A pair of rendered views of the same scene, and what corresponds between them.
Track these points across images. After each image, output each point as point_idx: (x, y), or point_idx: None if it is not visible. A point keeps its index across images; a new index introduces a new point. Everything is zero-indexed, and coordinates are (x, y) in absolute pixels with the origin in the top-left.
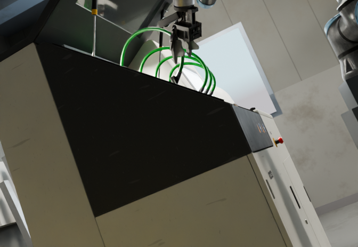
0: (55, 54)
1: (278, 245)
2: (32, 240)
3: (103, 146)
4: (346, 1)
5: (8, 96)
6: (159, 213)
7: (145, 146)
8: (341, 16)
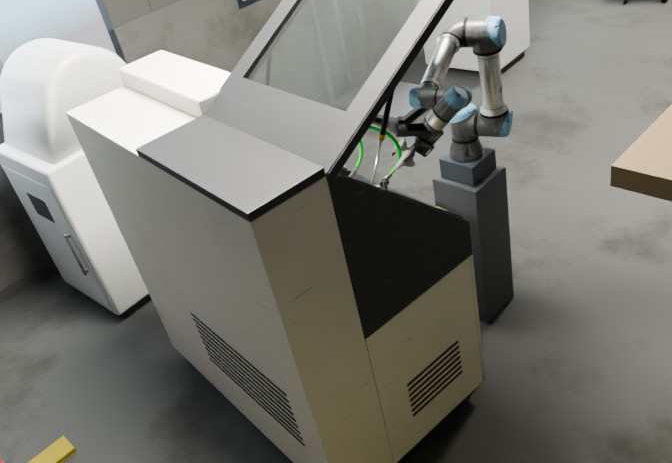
0: (349, 190)
1: (472, 310)
2: (304, 386)
3: (381, 276)
4: (498, 115)
5: (290, 245)
6: (412, 317)
7: (412, 267)
8: (484, 120)
